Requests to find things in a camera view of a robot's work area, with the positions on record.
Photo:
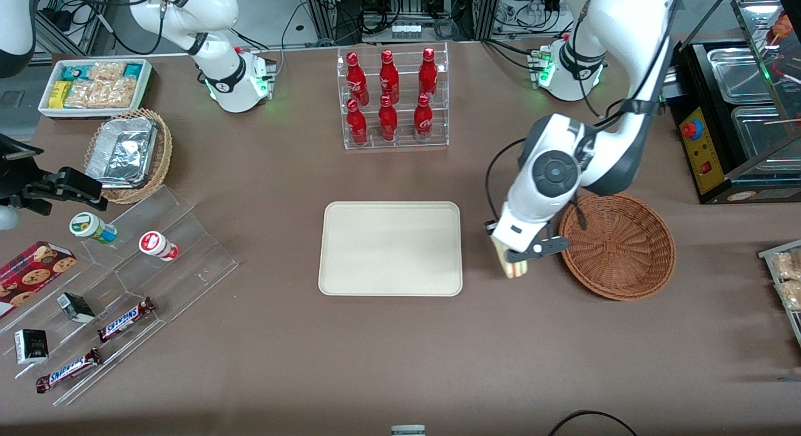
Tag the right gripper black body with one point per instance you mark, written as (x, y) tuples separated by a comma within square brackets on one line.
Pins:
[(19, 181)]

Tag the triangular sandwich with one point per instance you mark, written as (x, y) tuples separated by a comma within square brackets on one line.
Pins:
[(517, 270)]

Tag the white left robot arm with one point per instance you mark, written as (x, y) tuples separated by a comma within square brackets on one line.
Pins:
[(626, 23)]

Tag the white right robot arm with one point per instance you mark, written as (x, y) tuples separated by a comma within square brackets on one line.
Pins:
[(219, 10)]

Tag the empty round wicker basket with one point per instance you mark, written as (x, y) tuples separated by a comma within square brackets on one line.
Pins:
[(619, 254)]

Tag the wicker basket holding foil trays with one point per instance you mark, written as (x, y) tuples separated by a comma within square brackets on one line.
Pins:
[(161, 167)]

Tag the cream rectangular serving tray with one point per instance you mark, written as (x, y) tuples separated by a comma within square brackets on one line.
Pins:
[(391, 248)]

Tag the metal tray of fried snacks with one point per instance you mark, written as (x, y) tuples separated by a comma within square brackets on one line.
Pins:
[(766, 254)]

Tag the green sunflower label cup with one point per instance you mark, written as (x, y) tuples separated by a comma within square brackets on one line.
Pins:
[(91, 227)]

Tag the silver foil container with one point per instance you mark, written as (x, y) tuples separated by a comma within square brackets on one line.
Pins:
[(122, 151)]

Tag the white plastic snack bin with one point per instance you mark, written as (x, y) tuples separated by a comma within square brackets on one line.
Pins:
[(94, 113)]

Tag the red tartan cookie box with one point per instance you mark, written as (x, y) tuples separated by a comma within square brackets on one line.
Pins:
[(34, 270)]

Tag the clear bag of crackers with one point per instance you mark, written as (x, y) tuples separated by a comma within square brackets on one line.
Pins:
[(119, 92), (84, 94), (106, 70)]

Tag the yellow snack packet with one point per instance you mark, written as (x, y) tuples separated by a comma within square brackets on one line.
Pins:
[(59, 94)]

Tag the red lid yogurt cup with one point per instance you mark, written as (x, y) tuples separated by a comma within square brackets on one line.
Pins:
[(156, 244)]

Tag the teal snack packet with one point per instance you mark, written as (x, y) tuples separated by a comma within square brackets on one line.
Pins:
[(74, 72), (133, 69)]

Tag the small black drink carton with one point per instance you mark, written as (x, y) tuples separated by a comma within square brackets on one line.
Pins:
[(31, 346), (75, 307)]

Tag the clear acrylic stepped display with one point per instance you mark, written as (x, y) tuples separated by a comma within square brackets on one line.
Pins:
[(194, 261)]

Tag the Snickers chocolate bar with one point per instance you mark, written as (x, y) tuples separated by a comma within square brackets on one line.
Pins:
[(69, 370), (127, 319)]

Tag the clear acrylic bottle rack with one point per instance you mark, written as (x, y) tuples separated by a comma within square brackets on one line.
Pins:
[(404, 142)]

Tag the red Coca-Cola bottle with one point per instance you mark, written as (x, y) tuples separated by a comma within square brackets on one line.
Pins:
[(423, 120), (357, 126), (388, 120), (357, 79), (428, 76), (389, 79)]

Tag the black food warmer cabinet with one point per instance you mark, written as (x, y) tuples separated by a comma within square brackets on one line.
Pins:
[(701, 179)]

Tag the red round emergency button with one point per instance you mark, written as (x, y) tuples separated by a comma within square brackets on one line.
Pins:
[(690, 129)]

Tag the white power strip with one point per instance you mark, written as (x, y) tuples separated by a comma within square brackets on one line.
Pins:
[(407, 30), (529, 14)]

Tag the small grey device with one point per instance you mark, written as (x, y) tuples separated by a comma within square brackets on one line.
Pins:
[(408, 430)]

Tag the steel warmer pan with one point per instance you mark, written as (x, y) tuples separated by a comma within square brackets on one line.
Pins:
[(760, 142), (738, 76)]

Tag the bagged fried snack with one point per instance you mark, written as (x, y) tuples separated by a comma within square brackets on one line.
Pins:
[(791, 295), (787, 265)]

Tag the skewered food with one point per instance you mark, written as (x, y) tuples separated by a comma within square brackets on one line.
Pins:
[(782, 28)]

